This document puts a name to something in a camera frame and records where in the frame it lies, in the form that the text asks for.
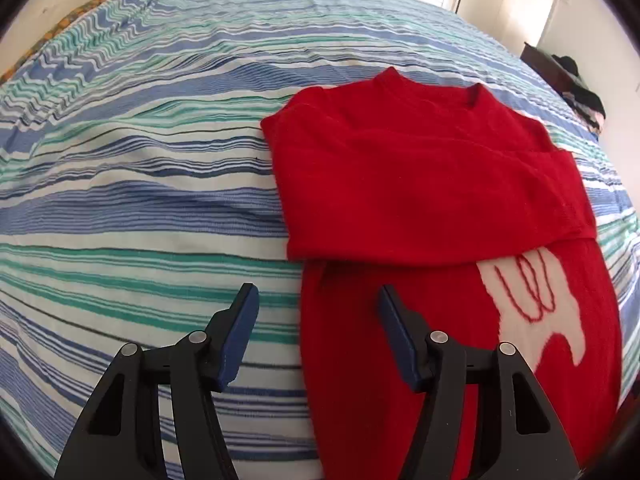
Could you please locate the red knit sweater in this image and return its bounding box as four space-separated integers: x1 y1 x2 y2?
260 68 622 479

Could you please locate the dark clothes pile on table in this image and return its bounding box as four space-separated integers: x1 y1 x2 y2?
552 54 606 136

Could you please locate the blue green striped bedspread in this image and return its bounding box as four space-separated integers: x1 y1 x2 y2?
1 0 639 479

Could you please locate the dark wooden side table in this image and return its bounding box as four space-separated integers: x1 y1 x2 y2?
521 42 574 96

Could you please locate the orange patterned bed sheet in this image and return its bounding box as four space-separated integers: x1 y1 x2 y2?
1 0 106 84

